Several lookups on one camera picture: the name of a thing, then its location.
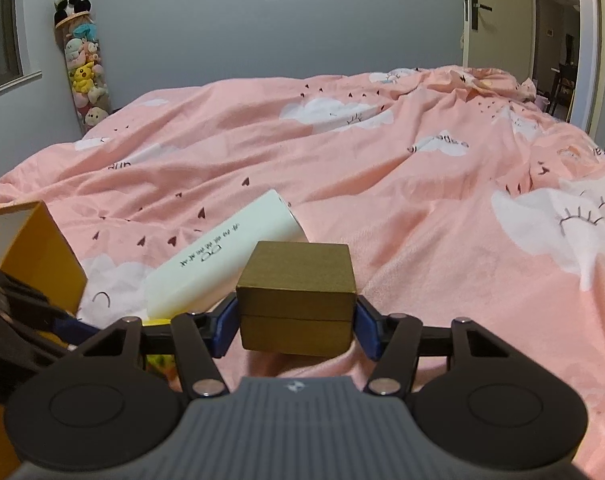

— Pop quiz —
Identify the white glasses case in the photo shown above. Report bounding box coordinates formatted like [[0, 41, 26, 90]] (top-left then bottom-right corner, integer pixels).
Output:
[[144, 190, 307, 320]]

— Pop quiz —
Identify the small brown gift box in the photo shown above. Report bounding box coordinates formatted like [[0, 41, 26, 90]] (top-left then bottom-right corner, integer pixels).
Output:
[[236, 240, 357, 359]]

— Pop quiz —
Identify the panda plush on shelf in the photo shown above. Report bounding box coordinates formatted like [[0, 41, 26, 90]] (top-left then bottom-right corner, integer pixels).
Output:
[[53, 0, 91, 26]]

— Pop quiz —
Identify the pink cloud-print duvet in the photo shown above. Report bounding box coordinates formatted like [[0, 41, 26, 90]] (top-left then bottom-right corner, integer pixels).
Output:
[[0, 66, 605, 479]]

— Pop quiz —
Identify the hanging plush toy organizer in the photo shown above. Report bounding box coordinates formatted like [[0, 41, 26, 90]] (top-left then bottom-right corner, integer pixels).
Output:
[[54, 11, 112, 133]]

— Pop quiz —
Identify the beige bedroom door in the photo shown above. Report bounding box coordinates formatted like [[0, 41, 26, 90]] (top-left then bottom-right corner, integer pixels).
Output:
[[463, 0, 536, 82]]

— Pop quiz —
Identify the yellow tape measure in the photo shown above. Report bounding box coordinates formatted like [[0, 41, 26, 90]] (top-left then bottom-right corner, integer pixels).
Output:
[[141, 318, 178, 382]]

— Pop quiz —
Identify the orange cardboard box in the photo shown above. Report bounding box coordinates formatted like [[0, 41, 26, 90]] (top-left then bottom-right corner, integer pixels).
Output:
[[0, 202, 88, 479]]

